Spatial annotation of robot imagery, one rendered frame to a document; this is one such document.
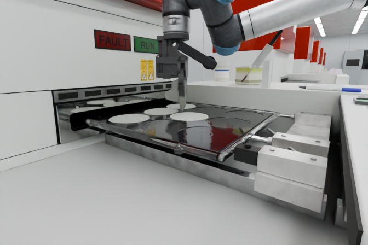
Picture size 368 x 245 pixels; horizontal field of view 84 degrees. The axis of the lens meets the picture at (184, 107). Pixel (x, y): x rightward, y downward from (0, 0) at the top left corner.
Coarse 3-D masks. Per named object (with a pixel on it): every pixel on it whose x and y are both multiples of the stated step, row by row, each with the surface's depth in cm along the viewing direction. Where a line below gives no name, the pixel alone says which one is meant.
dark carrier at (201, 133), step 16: (128, 112) 59; (208, 112) 59; (224, 112) 59; (240, 112) 59; (256, 112) 59; (128, 128) 43; (144, 128) 43; (160, 128) 43; (176, 128) 43; (192, 128) 43; (208, 128) 43; (224, 128) 43; (240, 128) 43; (192, 144) 34; (208, 144) 34; (224, 144) 34
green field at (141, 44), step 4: (136, 40) 64; (140, 40) 65; (144, 40) 67; (148, 40) 68; (152, 40) 70; (156, 40) 71; (136, 44) 64; (140, 44) 66; (144, 44) 67; (148, 44) 68; (152, 44) 70; (156, 44) 71; (136, 48) 64; (140, 48) 66; (144, 48) 67; (148, 48) 68; (152, 48) 70; (156, 48) 71
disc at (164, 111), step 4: (156, 108) 65; (160, 108) 64; (164, 108) 64; (168, 108) 64; (172, 108) 64; (144, 112) 59; (148, 112) 59; (152, 112) 59; (156, 112) 59; (160, 112) 59; (164, 112) 59; (168, 112) 58; (172, 112) 58; (176, 112) 58
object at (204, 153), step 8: (88, 120) 49; (104, 128) 45; (112, 128) 43; (120, 128) 42; (136, 136) 39; (144, 136) 38; (152, 136) 37; (160, 144) 35; (168, 144) 34; (176, 144) 33; (184, 144) 33; (184, 152) 33; (192, 152) 32; (200, 152) 31; (208, 152) 30; (216, 152) 30; (216, 160) 29
